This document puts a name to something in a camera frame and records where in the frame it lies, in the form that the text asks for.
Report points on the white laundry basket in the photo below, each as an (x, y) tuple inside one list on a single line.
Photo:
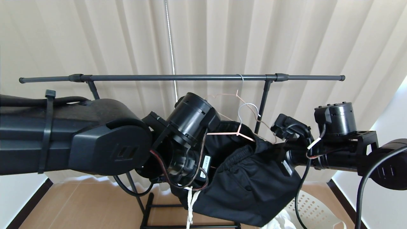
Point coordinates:
[(314, 210)]

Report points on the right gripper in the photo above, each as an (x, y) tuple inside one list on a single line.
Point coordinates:
[(299, 157)]

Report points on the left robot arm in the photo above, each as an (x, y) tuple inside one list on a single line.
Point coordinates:
[(63, 136)]

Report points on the white garment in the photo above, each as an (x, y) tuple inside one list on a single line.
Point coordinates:
[(281, 222)]

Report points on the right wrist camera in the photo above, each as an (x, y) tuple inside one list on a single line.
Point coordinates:
[(286, 125)]

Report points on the pink clothes hanger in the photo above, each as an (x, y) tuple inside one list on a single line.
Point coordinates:
[(239, 119), (241, 82)]

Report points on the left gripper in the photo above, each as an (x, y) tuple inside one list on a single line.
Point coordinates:
[(182, 165)]

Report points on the black clothes rack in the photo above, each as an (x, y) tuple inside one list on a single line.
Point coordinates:
[(127, 77)]

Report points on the beige curtain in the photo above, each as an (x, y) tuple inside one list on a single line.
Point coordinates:
[(95, 38)]

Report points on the black shorts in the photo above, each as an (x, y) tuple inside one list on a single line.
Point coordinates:
[(248, 184)]

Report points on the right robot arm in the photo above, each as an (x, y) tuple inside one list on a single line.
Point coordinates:
[(337, 117)]

